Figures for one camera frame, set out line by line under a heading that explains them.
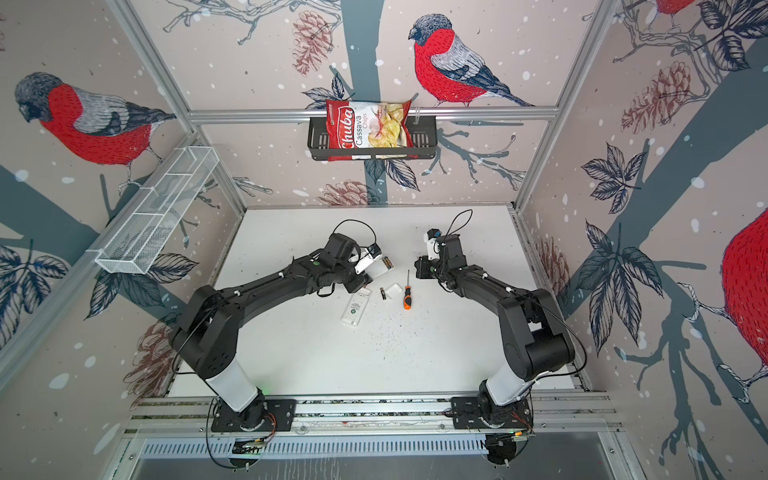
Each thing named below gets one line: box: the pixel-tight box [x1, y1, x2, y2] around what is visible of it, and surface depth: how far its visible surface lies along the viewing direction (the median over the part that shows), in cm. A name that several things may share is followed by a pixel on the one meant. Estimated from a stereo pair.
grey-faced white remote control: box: [354, 246, 383, 275], surface depth 81 cm
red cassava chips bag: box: [326, 99, 419, 162], surface depth 89 cm
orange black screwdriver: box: [404, 270, 413, 311], surface depth 95 cm
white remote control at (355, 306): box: [341, 288, 372, 327], surface depth 93 cm
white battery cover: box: [385, 283, 404, 299], surface depth 98 cm
